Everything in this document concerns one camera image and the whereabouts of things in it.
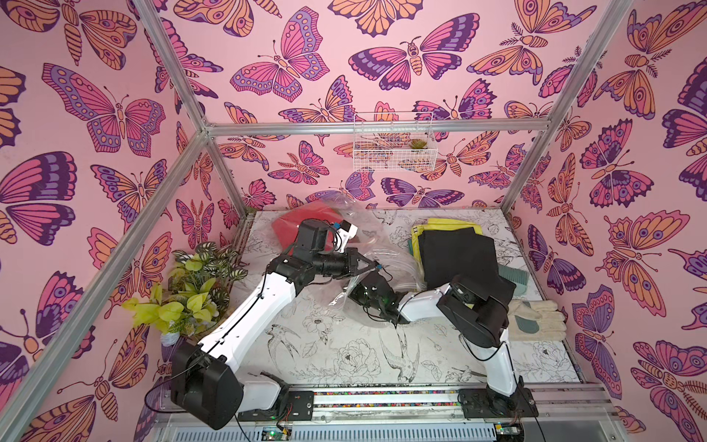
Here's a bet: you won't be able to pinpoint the clear plastic vacuum bag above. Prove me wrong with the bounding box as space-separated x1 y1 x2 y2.
266 192 425 326

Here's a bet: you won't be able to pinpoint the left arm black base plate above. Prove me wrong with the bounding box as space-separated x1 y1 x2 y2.
237 390 314 423

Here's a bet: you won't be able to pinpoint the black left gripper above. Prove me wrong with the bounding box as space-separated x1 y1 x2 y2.
310 250 374 280

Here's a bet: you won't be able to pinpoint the yellow garment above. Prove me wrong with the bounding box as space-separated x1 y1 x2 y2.
411 218 483 272

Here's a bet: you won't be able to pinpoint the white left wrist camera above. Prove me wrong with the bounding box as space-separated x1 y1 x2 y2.
333 220 358 252

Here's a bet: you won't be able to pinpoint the red garment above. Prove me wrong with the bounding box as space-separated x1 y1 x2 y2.
272 201 344 249

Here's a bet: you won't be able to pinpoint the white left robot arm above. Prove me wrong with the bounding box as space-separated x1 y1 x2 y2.
169 218 380 430

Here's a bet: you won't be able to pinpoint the beige work glove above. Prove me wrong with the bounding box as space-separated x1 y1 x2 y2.
508 299 567 342

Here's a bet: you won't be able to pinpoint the white wire wall basket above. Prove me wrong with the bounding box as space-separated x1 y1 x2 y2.
351 112 438 174

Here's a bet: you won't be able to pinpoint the dark grey garment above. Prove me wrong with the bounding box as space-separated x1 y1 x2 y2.
419 228 516 297

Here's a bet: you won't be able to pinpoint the small green succulent plant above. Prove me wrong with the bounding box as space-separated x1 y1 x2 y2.
408 138 427 150

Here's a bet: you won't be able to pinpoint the green leafy potted plant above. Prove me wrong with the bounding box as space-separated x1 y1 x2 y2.
122 241 248 347

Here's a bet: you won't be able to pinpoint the aluminium frame bars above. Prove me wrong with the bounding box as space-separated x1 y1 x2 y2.
1 1 633 441

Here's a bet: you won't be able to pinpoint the aluminium mounting rail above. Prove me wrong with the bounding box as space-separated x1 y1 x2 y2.
147 383 630 441

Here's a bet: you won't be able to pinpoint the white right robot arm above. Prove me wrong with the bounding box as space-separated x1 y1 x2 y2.
348 273 518 398

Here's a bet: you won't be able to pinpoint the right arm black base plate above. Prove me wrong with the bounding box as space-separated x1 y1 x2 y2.
458 386 539 419

